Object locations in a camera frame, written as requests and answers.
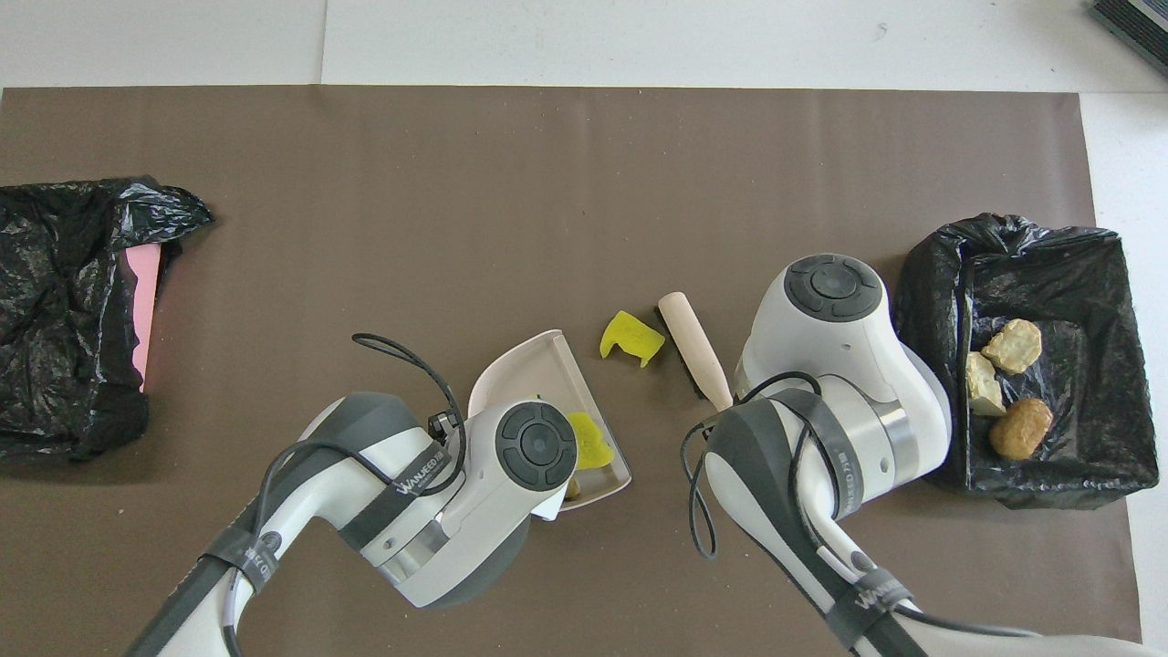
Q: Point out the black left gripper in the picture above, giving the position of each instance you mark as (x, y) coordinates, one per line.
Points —
(444, 427)

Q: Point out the beige plastic dustpan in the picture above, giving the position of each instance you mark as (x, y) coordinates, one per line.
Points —
(529, 374)

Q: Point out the orange striped trash lump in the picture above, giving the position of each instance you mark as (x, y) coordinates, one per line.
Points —
(573, 490)

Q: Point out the notched yellow sponge piece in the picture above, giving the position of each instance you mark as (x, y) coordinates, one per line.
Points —
(630, 338)

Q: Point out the pale trash lump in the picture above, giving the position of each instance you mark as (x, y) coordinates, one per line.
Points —
(1011, 345)
(984, 383)

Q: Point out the brown peanut shaped trash lump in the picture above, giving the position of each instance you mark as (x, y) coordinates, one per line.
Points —
(1022, 429)

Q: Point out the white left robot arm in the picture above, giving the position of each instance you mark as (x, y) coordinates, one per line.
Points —
(383, 511)

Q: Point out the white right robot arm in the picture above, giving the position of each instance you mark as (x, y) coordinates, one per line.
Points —
(839, 365)

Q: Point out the pink plastic bin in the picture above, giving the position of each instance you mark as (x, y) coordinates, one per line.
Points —
(141, 301)

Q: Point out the black bag over pink bin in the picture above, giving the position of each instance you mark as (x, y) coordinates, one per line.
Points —
(64, 274)

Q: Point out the black bag lined bin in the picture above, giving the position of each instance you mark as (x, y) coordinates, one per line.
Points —
(1095, 301)

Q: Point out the brown paper table mat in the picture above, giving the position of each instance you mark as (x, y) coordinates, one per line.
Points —
(456, 182)

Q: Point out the dark ribbed device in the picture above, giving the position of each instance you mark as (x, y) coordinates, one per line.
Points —
(1136, 23)

